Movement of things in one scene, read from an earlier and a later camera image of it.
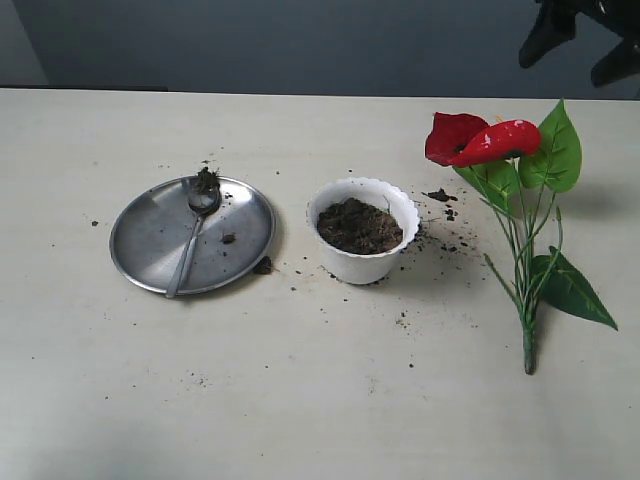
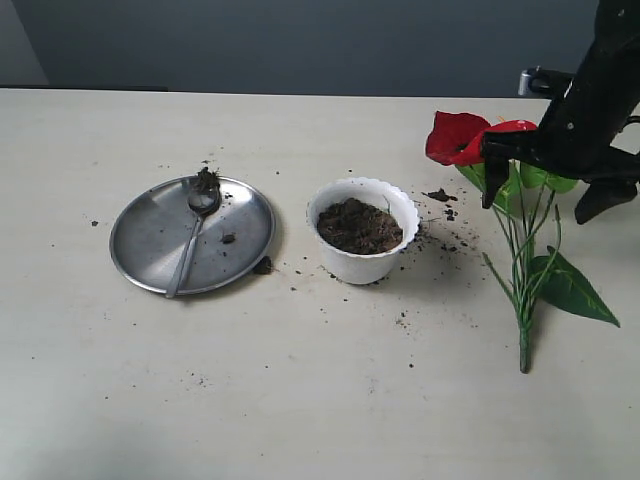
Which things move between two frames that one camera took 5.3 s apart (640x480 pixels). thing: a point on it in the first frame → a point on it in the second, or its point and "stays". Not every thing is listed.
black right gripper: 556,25 → 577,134
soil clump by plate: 263,266 stays
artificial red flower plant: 515,168 stays
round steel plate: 151,231 stays
